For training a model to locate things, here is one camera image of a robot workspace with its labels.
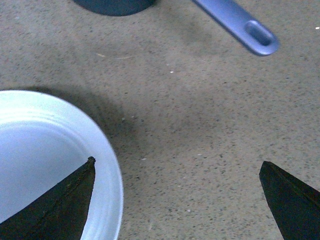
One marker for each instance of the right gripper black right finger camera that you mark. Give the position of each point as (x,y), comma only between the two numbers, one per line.
(294,204)

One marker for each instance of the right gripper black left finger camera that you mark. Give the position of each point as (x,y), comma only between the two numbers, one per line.
(59,214)

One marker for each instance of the light blue plastic plate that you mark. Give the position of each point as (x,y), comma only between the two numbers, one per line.
(43,139)

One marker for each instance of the dark blue round container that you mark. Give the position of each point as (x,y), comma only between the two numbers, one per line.
(115,8)

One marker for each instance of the blue plastic utensil handle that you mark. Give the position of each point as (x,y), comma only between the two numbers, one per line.
(251,33)

